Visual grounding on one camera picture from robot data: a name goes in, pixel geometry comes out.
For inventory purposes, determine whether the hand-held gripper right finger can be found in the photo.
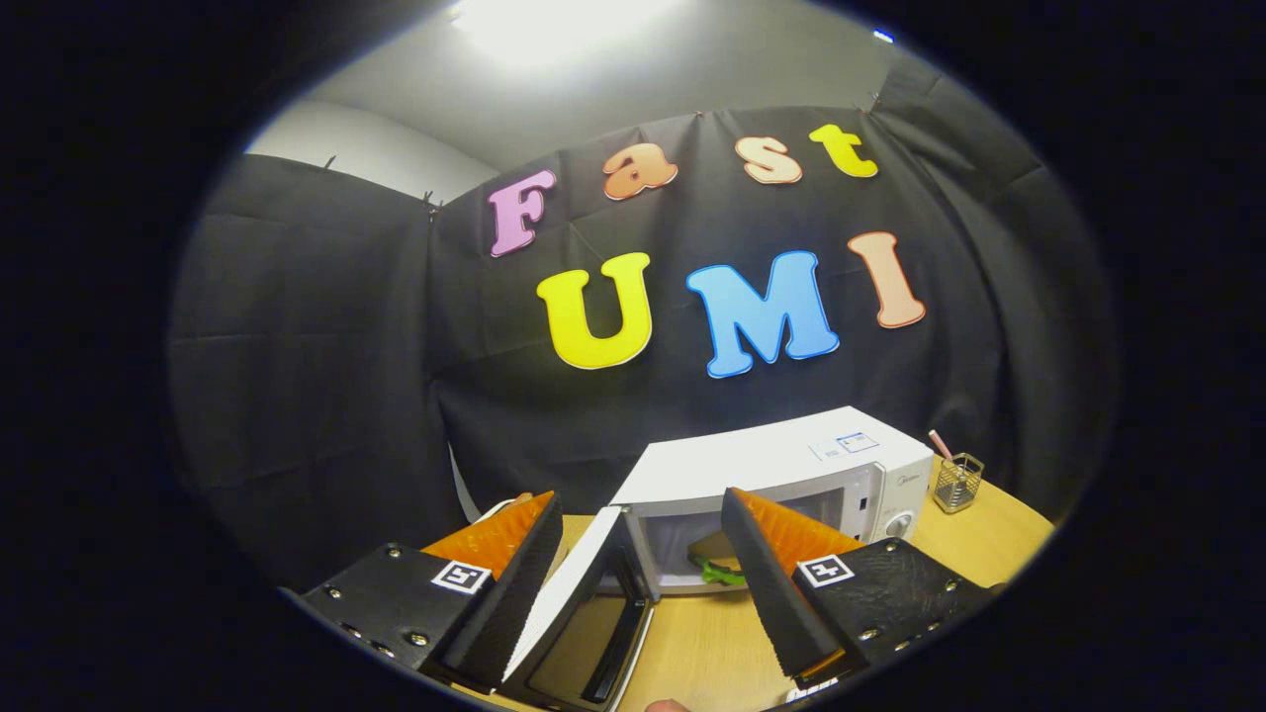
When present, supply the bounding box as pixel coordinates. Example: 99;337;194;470
720;487;995;691

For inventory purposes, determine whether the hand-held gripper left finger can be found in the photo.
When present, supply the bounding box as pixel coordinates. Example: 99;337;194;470
300;490;564;693

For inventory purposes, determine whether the sandwich with green lettuce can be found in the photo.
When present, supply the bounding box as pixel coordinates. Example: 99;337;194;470
687;531;748;586

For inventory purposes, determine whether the white microwave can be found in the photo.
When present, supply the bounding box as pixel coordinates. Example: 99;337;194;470
499;405;935;712

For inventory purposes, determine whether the cream toaster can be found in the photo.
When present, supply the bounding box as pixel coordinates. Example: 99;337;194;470
471;491;540;527

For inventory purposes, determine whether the wire mesh holder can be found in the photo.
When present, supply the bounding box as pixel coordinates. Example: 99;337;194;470
933;452;986;515

